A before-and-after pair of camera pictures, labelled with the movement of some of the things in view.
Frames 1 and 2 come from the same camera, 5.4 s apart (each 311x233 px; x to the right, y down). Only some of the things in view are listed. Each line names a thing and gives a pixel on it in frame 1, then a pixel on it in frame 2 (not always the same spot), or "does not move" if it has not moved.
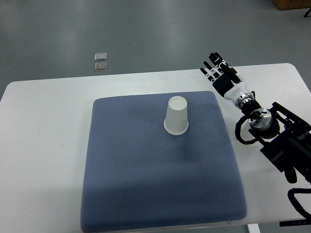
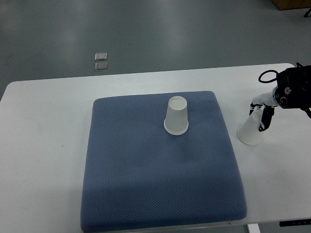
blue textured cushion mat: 139,177 does not move
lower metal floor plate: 101,66 does not move
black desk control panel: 306,222 does not move
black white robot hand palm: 224,85 → 267,98
